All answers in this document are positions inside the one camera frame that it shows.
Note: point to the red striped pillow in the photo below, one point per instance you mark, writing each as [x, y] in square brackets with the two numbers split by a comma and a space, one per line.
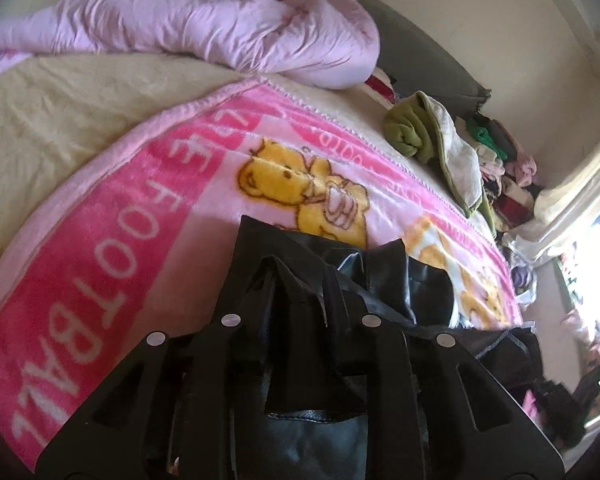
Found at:
[382, 87]

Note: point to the purple patterned cloth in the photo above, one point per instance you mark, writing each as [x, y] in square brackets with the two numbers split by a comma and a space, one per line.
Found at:
[524, 282]

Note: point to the dark cloth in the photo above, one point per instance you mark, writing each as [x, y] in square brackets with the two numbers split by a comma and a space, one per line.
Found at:
[560, 415]

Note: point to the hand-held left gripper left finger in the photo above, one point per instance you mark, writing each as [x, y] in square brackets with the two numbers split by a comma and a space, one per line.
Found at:
[225, 340]

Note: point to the pile of mixed clothes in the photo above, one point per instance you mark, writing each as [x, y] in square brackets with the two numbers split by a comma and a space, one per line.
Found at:
[505, 170]

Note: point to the pink printed blanket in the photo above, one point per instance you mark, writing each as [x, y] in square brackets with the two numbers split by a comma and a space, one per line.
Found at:
[145, 220]

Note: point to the white curtain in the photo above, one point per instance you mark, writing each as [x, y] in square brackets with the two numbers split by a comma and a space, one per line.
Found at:
[570, 200]

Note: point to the beige bed sheet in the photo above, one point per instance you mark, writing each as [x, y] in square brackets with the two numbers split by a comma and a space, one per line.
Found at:
[55, 125]

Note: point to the lilac duvet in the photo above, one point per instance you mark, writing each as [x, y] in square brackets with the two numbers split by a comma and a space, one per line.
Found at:
[205, 30]

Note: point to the grey headboard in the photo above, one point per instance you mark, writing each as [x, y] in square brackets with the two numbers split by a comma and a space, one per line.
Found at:
[425, 60]

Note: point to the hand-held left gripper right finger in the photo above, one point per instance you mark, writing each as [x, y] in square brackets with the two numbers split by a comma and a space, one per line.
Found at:
[380, 350]

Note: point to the green and cream garment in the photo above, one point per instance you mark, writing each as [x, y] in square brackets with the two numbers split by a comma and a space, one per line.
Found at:
[430, 135]

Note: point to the black leather jacket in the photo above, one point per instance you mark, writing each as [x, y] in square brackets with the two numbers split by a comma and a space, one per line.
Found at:
[310, 440]

